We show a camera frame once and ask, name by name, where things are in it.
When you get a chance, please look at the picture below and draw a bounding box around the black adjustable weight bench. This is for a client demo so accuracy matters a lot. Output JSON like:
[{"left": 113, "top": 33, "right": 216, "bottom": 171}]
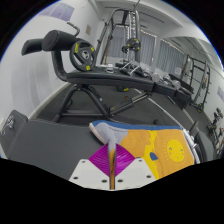
[{"left": 20, "top": 29, "right": 194, "bottom": 123}]

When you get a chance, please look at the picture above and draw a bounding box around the thin steel bar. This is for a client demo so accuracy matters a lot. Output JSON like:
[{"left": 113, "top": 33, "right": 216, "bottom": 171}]
[{"left": 146, "top": 96, "right": 185, "bottom": 130}]

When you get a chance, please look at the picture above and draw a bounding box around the grey padded flat bench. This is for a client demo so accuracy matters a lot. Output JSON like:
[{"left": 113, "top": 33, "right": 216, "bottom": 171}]
[{"left": 0, "top": 109, "right": 216, "bottom": 183}]

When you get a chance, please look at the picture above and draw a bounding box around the chrome barbell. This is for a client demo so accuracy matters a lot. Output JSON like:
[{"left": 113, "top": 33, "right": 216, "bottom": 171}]
[{"left": 181, "top": 128, "right": 202, "bottom": 164}]

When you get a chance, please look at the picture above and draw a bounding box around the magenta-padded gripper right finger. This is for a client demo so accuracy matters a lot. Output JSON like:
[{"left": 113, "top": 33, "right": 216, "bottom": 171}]
[{"left": 113, "top": 145, "right": 157, "bottom": 191}]

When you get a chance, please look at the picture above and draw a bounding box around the small black yellow weight plate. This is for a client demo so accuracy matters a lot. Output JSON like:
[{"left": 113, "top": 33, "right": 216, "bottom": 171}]
[{"left": 125, "top": 37, "right": 141, "bottom": 51}]

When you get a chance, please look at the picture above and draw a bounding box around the purple wall poster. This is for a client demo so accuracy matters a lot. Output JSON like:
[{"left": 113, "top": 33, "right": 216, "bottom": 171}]
[
  {"left": 43, "top": 3, "right": 74, "bottom": 21},
  {"left": 216, "top": 86, "right": 224, "bottom": 102}
]

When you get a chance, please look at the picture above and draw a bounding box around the black exercise machine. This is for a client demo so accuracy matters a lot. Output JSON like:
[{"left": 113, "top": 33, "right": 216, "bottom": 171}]
[{"left": 206, "top": 106, "right": 224, "bottom": 141}]

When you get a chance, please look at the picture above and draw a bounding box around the chrome dumbbell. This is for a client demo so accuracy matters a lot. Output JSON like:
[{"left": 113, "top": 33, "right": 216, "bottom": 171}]
[
  {"left": 149, "top": 72, "right": 163, "bottom": 84},
  {"left": 162, "top": 73, "right": 183, "bottom": 91}
]

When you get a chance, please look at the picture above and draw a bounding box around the black upright panel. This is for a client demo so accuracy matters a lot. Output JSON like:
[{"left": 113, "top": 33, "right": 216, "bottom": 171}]
[{"left": 173, "top": 89, "right": 193, "bottom": 110}]

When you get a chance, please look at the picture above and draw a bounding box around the black yellow-marked weight plate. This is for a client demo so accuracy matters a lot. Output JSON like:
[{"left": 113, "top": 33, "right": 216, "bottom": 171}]
[{"left": 69, "top": 39, "right": 97, "bottom": 72}]

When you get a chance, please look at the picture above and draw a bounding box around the black cable machine frame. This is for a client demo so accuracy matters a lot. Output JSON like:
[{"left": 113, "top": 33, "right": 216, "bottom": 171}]
[{"left": 96, "top": 0, "right": 143, "bottom": 68}]

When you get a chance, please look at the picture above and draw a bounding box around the steel cable handle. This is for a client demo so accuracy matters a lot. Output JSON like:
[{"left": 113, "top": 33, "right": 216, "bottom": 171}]
[{"left": 119, "top": 63, "right": 142, "bottom": 77}]

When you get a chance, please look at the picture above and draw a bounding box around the black squat rack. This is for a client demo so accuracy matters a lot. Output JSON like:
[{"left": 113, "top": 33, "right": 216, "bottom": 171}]
[{"left": 181, "top": 54, "right": 212, "bottom": 113}]

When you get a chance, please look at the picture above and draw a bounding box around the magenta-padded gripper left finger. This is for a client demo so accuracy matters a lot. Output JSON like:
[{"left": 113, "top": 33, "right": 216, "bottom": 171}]
[{"left": 68, "top": 143, "right": 113, "bottom": 191}]

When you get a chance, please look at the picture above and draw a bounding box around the brown wall notice board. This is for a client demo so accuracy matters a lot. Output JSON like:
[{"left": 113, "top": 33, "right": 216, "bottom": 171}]
[{"left": 85, "top": 23, "right": 93, "bottom": 36}]

